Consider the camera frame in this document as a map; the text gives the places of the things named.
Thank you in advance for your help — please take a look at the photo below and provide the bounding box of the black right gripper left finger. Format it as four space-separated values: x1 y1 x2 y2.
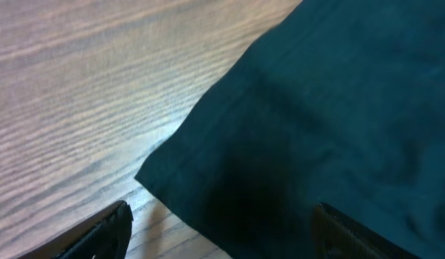
19 200 133 259

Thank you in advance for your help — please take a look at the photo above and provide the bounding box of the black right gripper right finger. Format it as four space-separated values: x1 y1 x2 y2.
311 203 419 259

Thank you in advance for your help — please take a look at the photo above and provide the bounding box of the black t-shirt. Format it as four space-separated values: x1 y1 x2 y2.
136 0 445 258

